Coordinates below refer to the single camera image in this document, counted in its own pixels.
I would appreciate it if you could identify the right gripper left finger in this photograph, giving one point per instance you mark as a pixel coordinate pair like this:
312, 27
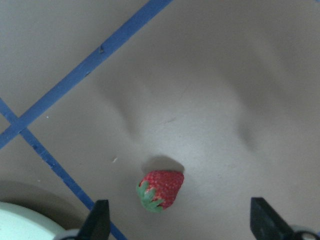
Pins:
97, 225

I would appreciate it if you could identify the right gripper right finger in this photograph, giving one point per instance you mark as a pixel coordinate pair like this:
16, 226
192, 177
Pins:
266, 223

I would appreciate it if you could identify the strawberry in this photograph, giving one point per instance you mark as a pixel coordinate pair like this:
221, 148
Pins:
158, 189

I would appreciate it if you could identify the pale green plate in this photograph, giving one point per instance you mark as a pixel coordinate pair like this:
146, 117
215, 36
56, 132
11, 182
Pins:
21, 223

